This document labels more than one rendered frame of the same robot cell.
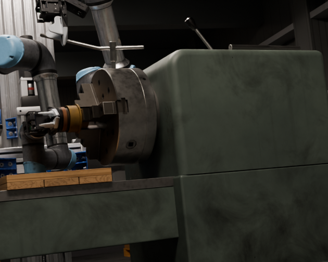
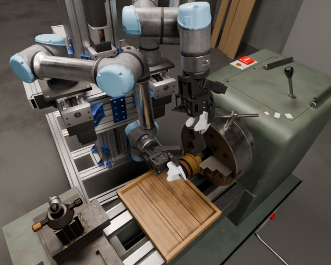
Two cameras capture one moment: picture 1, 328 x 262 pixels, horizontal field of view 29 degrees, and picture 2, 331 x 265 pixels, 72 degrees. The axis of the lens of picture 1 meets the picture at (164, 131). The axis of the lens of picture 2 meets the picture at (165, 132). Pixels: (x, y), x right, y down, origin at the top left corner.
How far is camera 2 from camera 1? 187 cm
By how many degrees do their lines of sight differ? 53
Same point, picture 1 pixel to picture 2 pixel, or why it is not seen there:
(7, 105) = (80, 43)
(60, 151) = (152, 133)
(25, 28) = not seen: outside the picture
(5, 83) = (75, 24)
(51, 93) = (147, 95)
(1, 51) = (112, 86)
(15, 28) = not seen: outside the picture
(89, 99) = (199, 144)
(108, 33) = not seen: hidden behind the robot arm
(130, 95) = (244, 165)
